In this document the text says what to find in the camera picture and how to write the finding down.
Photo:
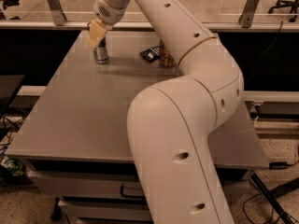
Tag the black tripod leg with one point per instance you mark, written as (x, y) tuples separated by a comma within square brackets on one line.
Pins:
[(271, 199)]

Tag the dark blue snack packet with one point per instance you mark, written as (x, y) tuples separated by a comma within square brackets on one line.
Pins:
[(150, 55)]

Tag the gold soda can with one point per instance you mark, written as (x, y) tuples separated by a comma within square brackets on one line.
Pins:
[(165, 58)]

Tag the silver blue redbull can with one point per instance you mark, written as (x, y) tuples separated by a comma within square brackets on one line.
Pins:
[(100, 52)]

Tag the right metal railing bracket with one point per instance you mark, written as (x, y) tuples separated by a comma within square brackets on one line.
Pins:
[(247, 16)]

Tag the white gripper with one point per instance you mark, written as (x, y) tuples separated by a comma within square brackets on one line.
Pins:
[(107, 13)]

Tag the green snack bag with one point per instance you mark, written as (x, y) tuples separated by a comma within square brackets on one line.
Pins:
[(14, 166)]

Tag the black office chair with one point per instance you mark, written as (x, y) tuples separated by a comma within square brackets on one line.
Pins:
[(293, 5)]

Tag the grey drawer cabinet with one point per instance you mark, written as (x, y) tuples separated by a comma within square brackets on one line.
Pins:
[(75, 140)]

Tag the metal railing bracket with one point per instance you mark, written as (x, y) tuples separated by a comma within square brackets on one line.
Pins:
[(247, 16), (57, 14)]

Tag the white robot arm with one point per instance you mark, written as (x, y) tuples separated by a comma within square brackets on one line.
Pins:
[(169, 123)]

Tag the black drawer handle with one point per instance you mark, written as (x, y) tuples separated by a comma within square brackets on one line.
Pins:
[(131, 193)]

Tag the left metal railing bracket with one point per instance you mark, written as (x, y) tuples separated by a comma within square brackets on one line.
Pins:
[(57, 14)]

